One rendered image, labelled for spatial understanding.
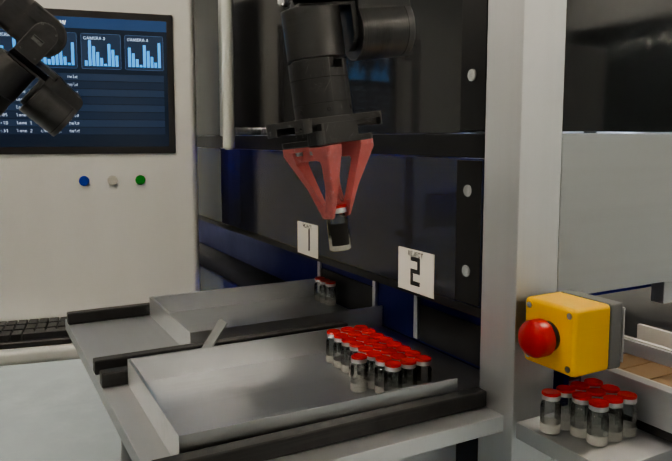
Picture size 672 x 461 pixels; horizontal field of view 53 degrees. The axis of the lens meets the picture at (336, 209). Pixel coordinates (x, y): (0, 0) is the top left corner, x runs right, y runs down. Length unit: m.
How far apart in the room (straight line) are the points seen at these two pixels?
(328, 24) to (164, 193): 1.01
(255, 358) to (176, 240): 0.67
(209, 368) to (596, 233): 0.54
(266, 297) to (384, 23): 0.80
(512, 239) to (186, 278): 1.00
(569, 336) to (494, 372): 0.14
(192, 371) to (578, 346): 0.51
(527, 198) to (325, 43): 0.30
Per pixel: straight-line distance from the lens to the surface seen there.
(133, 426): 0.83
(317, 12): 0.65
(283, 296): 1.37
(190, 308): 1.31
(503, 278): 0.80
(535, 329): 0.73
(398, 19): 0.68
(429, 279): 0.91
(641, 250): 0.94
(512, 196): 0.78
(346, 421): 0.76
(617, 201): 0.90
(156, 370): 0.95
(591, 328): 0.75
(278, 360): 1.00
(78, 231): 1.60
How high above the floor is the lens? 1.20
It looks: 6 degrees down
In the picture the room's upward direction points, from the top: straight up
